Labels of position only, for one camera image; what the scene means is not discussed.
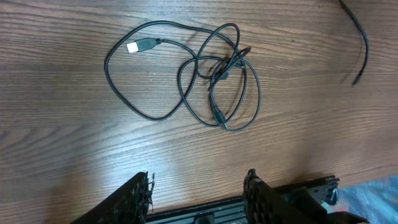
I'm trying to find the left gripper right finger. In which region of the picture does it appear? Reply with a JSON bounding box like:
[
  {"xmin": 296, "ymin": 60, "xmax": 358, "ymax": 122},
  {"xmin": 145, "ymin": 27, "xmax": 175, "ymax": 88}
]
[{"xmin": 243, "ymin": 169, "xmax": 328, "ymax": 224}]

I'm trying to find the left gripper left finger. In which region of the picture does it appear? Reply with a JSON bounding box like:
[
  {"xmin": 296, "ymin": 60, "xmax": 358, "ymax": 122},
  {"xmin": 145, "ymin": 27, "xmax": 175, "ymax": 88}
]
[{"xmin": 72, "ymin": 172, "xmax": 155, "ymax": 224}]

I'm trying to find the black USB cable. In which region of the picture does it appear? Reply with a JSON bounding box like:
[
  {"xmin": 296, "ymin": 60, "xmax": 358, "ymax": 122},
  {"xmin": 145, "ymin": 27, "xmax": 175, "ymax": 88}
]
[{"xmin": 104, "ymin": 20, "xmax": 262, "ymax": 133}]

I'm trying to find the blue patterned cloth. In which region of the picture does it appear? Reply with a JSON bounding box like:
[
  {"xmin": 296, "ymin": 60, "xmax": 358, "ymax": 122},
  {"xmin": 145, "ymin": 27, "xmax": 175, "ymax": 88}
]
[{"xmin": 322, "ymin": 175, "xmax": 397, "ymax": 224}]

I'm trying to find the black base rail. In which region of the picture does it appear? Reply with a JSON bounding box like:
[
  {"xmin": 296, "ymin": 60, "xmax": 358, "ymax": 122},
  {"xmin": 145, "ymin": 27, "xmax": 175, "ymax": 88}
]
[{"xmin": 147, "ymin": 175, "xmax": 368, "ymax": 224}]

